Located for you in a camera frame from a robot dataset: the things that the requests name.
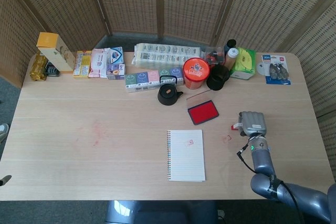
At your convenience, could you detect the small black teapot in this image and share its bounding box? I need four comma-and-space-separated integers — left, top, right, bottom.
157, 75, 184, 106

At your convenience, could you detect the blue blister card pack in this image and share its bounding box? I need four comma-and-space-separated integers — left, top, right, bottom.
262, 54, 291, 86

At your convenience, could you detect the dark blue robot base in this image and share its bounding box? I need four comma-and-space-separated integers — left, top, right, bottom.
104, 199, 218, 224

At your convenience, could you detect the blue and white soap box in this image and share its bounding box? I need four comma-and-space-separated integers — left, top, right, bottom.
107, 46, 124, 65

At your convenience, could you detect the multicolour tissue pack row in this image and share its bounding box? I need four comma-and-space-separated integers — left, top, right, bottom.
124, 67, 184, 94

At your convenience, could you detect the black mesh pen cup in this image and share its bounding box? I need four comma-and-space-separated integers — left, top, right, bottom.
206, 64, 231, 91

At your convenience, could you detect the tall cream orange carton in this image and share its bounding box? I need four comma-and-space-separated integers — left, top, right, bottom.
36, 32, 77, 74

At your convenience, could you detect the red ink pad clear lid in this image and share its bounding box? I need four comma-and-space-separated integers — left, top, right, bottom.
185, 89, 220, 126

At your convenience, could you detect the brown bottle white cap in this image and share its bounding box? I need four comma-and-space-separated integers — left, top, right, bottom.
225, 47, 238, 69

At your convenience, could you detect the gold foil package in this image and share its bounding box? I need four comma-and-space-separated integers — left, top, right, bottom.
29, 52, 48, 81

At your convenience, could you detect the yellow flat box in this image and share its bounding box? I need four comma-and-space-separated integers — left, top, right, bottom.
72, 50, 92, 79

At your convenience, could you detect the grey shoe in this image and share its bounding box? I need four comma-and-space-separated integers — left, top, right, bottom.
0, 123, 10, 143

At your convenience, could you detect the white spiral notepad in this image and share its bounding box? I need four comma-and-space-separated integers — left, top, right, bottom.
166, 129, 206, 182

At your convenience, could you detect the long plastic wrapped paper pack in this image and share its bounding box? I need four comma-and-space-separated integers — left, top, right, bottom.
132, 42, 205, 69

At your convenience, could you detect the pink wet wipes pack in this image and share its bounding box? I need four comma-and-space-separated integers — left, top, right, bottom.
88, 48, 111, 79

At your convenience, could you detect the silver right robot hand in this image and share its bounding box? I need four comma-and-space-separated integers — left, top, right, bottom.
238, 111, 268, 137

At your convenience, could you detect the purple box peach print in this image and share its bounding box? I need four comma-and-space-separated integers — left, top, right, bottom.
106, 63, 126, 81

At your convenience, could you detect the orange lidded tub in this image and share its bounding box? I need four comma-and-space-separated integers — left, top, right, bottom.
183, 57, 211, 90

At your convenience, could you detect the clear plastic box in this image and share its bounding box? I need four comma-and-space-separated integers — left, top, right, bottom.
204, 46, 226, 65

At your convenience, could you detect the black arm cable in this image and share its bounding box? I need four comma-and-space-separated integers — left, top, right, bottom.
237, 144, 307, 224

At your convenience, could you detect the dark left robot hand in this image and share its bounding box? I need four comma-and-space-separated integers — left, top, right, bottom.
0, 175, 13, 187

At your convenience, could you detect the green tissue box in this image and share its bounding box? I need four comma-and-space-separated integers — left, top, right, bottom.
230, 47, 257, 81

